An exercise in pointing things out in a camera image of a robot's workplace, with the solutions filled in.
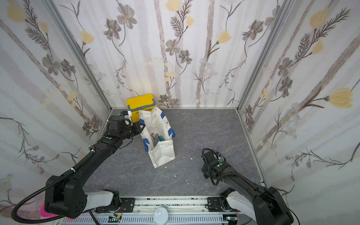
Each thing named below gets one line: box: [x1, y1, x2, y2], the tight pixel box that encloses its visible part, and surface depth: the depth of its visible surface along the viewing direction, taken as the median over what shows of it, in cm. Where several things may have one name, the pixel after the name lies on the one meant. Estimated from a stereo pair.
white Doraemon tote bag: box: [138, 106, 176, 169], surface depth 87 cm
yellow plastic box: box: [126, 93, 157, 123], surface depth 106 cm
